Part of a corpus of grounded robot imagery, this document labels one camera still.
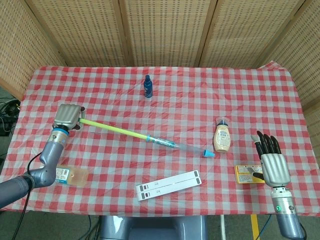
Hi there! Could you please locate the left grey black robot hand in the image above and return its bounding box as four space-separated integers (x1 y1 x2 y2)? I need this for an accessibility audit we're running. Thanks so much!
53 104 86 131

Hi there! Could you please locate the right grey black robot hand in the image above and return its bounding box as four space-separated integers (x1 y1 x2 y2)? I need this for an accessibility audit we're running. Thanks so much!
246 130 291 188

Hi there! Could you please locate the long green blue water pump toy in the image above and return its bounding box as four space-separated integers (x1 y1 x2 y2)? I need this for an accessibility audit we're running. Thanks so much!
79 117 216 159

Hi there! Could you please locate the flat yellow card box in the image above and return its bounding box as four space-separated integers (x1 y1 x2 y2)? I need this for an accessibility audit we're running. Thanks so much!
234 164 266 185

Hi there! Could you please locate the cream sauce squeeze bottle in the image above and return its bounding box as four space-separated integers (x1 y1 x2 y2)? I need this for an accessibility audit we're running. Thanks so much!
213 116 232 154

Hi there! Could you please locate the clear bottle with yellow liquid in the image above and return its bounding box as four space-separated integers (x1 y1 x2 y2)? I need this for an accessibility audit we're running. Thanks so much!
53 166 89 186

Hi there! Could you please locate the dark blue spray bottle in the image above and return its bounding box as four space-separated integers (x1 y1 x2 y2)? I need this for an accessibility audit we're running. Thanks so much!
143 74 153 99

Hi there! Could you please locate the white folding laptop stand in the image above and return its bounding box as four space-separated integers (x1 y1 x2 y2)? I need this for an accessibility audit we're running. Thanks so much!
135 169 202 202

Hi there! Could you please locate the red white checkered tablecloth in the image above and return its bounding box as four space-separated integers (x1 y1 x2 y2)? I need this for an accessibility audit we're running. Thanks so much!
0 65 320 218

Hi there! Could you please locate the wicker folding screen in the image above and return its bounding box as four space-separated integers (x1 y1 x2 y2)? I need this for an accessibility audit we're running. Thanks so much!
0 0 320 111

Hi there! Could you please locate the grey robot torso base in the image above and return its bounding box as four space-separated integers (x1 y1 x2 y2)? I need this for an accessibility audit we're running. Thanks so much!
99 215 208 240

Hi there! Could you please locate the black floor cable bundle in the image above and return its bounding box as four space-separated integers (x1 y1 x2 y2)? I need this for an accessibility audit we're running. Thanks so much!
0 97 21 137

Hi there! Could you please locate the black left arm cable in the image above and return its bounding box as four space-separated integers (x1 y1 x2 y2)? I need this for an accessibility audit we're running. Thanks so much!
19 152 43 240

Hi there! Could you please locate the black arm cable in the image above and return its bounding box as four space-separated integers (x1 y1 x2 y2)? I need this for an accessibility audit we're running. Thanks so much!
298 219 308 240
19 152 43 240

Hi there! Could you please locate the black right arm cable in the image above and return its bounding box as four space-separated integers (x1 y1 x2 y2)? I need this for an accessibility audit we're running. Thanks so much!
298 219 308 240

